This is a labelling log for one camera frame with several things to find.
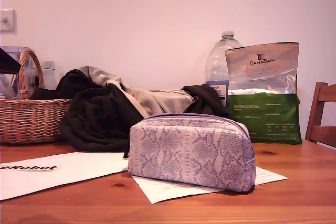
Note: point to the purple snakeskin zip bag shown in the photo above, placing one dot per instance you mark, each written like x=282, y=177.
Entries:
x=189, y=153

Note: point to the silver green pet food bag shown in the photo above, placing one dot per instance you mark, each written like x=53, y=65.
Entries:
x=265, y=119

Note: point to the large clear water bottle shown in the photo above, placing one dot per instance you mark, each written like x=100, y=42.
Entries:
x=216, y=61

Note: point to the dark brown beige garment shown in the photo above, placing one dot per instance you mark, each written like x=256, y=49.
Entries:
x=99, y=119

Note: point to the white paper sheet fine print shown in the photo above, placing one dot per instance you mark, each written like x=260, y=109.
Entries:
x=162, y=190

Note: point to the small white capped bottle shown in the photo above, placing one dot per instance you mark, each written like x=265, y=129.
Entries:
x=48, y=77

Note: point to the white paper sheet bold print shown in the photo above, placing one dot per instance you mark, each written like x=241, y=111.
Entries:
x=65, y=171

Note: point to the woven wicker basket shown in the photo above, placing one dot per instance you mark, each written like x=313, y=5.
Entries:
x=31, y=121

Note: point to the wooden chair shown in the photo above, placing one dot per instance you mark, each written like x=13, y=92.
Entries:
x=317, y=129

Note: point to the clear plastic container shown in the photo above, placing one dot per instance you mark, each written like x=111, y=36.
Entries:
x=13, y=50

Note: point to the white wall switch plate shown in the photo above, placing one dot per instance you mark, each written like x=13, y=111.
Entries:
x=6, y=20

